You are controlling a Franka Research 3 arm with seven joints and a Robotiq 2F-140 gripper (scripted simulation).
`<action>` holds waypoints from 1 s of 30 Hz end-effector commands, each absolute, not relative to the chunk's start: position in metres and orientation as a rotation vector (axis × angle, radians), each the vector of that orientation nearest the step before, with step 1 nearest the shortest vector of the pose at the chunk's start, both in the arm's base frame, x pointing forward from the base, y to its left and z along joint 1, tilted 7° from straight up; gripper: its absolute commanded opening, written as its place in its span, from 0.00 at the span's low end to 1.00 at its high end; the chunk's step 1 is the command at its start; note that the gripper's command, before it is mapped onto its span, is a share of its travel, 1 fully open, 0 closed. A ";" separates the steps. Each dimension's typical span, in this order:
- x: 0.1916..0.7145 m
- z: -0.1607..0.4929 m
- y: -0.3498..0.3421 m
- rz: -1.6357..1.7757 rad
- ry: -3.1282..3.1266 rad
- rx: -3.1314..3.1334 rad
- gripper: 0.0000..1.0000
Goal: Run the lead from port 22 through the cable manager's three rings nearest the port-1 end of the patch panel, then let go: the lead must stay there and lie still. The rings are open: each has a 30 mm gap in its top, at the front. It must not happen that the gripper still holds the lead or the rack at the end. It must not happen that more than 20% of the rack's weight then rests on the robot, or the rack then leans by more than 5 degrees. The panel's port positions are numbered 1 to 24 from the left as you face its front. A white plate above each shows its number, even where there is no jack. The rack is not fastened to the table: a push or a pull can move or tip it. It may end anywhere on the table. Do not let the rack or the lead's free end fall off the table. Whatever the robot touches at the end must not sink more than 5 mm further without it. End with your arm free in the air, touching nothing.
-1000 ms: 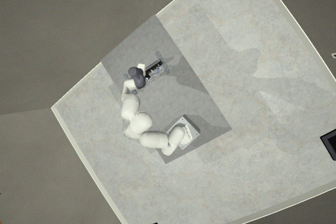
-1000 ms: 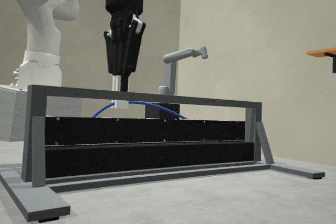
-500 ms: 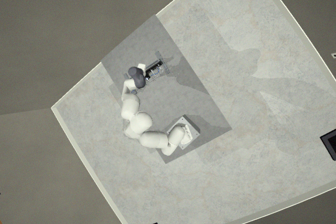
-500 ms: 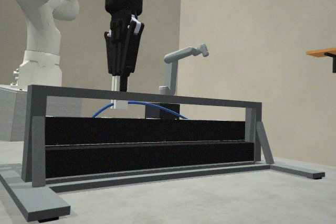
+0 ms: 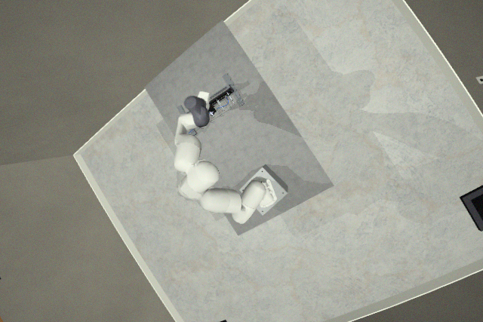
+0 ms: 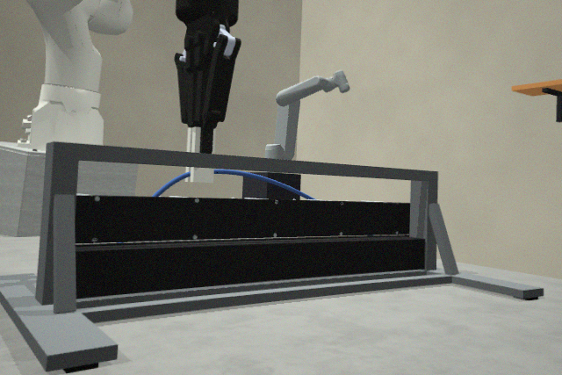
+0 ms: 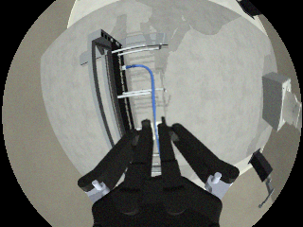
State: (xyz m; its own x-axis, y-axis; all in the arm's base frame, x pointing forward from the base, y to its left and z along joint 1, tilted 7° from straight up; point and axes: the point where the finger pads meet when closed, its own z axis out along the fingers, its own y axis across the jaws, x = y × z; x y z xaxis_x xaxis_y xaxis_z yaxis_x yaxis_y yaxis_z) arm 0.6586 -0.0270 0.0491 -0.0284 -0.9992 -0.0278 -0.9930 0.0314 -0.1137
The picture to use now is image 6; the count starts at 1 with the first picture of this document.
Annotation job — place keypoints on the blue cable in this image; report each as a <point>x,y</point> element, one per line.
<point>233,172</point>

